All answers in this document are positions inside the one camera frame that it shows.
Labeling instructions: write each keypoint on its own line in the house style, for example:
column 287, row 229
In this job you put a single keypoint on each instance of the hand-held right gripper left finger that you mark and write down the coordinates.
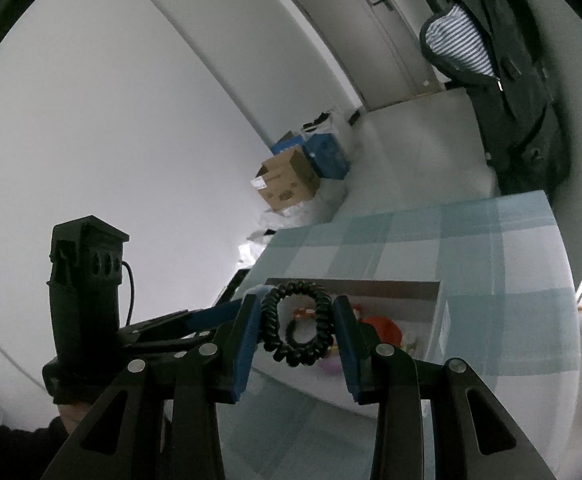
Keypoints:
column 246, row 355

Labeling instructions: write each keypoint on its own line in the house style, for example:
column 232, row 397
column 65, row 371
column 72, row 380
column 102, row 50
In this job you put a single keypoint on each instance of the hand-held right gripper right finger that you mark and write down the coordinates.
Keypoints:
column 348, row 360

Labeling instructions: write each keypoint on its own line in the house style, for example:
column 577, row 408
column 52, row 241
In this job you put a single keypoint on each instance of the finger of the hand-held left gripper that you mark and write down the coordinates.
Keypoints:
column 186, row 344
column 211, row 315

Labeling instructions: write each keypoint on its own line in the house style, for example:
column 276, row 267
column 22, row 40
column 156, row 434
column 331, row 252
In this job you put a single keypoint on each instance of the orange round trinket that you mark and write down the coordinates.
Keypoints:
column 383, row 332

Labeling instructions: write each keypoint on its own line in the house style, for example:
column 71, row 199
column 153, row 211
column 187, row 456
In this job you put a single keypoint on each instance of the grey shallow tray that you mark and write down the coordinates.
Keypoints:
column 401, row 300

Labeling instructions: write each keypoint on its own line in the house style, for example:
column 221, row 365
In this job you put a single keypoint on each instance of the person's left forearm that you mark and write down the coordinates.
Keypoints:
column 11, row 450

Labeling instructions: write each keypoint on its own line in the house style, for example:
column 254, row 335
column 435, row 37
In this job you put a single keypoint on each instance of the person's left hand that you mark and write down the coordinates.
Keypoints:
column 73, row 415

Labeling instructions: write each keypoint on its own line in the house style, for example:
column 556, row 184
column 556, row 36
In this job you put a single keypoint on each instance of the white plastic bags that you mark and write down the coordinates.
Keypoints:
column 301, row 220

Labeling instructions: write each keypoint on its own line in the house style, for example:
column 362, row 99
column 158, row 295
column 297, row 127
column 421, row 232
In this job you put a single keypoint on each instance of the brown cardboard box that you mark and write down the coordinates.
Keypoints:
column 288, row 180

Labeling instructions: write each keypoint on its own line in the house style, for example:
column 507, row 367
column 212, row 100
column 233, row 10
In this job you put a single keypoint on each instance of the checkered teal tablecloth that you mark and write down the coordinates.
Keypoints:
column 496, row 270

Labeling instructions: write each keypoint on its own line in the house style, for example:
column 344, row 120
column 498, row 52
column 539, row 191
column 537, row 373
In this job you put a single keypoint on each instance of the small blue box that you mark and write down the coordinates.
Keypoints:
column 286, row 142

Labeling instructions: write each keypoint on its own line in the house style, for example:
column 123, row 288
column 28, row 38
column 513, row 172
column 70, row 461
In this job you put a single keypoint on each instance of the large blue box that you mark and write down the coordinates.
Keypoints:
column 328, row 157

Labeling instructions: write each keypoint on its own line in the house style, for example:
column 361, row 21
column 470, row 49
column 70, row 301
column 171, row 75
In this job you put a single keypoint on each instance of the black shoes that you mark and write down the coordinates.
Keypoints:
column 317, row 120

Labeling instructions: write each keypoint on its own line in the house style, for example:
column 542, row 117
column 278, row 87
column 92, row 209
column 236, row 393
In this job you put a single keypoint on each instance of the grey door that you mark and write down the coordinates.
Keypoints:
column 361, row 40

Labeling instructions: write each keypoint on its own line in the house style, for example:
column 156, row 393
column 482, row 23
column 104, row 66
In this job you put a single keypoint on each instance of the dark jacket striped lining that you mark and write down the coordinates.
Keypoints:
column 516, row 90

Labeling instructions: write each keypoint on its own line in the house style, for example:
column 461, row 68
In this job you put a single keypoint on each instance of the black frame beside table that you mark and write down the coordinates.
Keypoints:
column 233, row 287

